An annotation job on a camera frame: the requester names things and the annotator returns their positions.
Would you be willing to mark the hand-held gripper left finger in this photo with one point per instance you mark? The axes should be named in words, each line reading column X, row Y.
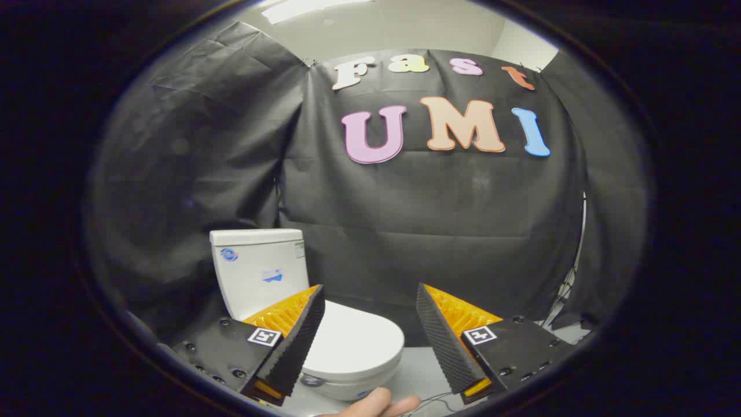
column 301, row 341

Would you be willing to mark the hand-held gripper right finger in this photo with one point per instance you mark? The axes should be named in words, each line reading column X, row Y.
column 440, row 341

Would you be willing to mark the white toilet lid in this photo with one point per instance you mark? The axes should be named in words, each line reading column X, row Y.
column 356, row 341

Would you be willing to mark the white toilet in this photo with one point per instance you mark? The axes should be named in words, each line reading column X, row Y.
column 255, row 272

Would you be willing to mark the black backdrop cloth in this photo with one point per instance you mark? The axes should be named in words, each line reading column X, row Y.
column 417, row 220

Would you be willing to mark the ceiling light panel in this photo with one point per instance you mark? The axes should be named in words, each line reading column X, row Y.
column 307, row 8

